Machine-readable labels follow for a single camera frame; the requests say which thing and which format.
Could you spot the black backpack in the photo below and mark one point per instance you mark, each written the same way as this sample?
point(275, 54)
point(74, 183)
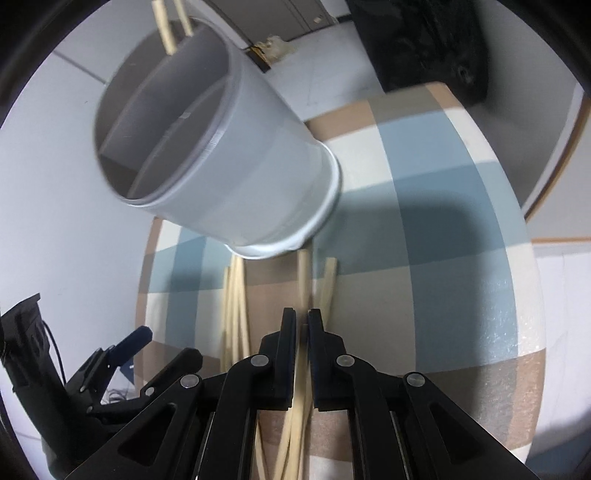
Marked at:
point(415, 41)

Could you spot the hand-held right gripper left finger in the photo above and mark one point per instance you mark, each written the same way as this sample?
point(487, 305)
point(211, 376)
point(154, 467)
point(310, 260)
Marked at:
point(289, 350)

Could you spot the grey door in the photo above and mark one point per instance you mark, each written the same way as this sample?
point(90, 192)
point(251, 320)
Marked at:
point(281, 18)

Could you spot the white divided utensil holder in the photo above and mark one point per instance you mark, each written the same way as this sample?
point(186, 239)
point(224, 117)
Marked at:
point(258, 161)

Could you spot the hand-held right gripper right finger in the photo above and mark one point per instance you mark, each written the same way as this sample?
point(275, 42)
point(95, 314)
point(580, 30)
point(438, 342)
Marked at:
point(315, 355)

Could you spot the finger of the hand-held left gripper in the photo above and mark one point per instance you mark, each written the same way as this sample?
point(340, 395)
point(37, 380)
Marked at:
point(175, 367)
point(136, 339)

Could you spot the checked blue beige tablecloth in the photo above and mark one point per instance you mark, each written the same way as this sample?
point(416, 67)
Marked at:
point(438, 207)

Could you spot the wood-edged white board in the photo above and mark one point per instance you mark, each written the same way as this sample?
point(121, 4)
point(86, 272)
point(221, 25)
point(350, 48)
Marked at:
point(561, 157)

